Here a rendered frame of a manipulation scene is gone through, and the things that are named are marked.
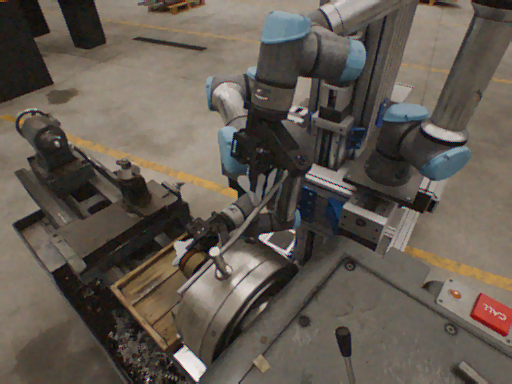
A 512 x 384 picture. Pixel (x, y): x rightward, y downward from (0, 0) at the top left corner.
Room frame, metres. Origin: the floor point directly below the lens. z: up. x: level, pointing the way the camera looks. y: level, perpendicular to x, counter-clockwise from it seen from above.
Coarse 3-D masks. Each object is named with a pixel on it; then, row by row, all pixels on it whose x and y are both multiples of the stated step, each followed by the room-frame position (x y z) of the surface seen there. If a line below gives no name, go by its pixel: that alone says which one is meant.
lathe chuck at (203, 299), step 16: (240, 240) 0.48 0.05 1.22; (256, 240) 0.51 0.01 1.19; (224, 256) 0.43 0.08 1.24; (240, 256) 0.43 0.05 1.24; (256, 256) 0.43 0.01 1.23; (272, 256) 0.44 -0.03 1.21; (208, 272) 0.39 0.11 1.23; (240, 272) 0.38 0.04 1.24; (192, 288) 0.36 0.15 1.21; (208, 288) 0.36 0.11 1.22; (224, 288) 0.35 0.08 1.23; (192, 304) 0.33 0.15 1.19; (208, 304) 0.33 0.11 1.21; (176, 320) 0.32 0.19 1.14; (192, 320) 0.31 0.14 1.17; (208, 320) 0.30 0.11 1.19; (192, 336) 0.29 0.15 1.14; (192, 352) 0.28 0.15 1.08
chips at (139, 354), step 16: (64, 272) 0.85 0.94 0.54; (64, 288) 0.76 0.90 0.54; (80, 288) 0.76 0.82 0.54; (96, 288) 0.76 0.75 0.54; (80, 304) 0.68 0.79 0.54; (96, 304) 0.68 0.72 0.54; (112, 304) 0.69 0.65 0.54; (96, 320) 0.61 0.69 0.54; (112, 320) 0.61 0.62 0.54; (128, 320) 0.61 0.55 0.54; (112, 336) 0.53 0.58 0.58; (128, 336) 0.53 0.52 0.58; (144, 336) 0.53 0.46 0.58; (112, 352) 0.48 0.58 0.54; (128, 352) 0.47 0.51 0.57; (144, 352) 0.47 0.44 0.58; (160, 352) 0.46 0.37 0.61; (128, 368) 0.42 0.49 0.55; (144, 368) 0.41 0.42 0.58; (160, 368) 0.41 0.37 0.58; (176, 368) 0.42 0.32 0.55
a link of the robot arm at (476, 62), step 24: (480, 0) 0.69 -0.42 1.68; (504, 0) 0.65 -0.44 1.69; (480, 24) 0.68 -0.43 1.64; (504, 24) 0.66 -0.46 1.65; (480, 48) 0.67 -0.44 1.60; (504, 48) 0.66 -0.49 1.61; (456, 72) 0.69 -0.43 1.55; (480, 72) 0.66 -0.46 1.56; (456, 96) 0.67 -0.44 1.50; (480, 96) 0.66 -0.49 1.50; (432, 120) 0.70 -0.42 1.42; (456, 120) 0.66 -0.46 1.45; (408, 144) 0.72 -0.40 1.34; (432, 144) 0.66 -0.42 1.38; (456, 144) 0.64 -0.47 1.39; (432, 168) 0.63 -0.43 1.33; (456, 168) 0.64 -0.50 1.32
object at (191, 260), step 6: (186, 252) 0.53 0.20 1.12; (192, 252) 0.53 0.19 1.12; (198, 252) 0.53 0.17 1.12; (204, 252) 0.54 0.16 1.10; (180, 258) 0.52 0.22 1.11; (186, 258) 0.51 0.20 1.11; (192, 258) 0.51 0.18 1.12; (198, 258) 0.51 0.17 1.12; (180, 264) 0.50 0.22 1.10; (186, 264) 0.49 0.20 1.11; (192, 264) 0.49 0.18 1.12; (198, 264) 0.48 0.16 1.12; (186, 270) 0.48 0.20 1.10; (192, 270) 0.47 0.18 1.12; (186, 276) 0.47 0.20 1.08
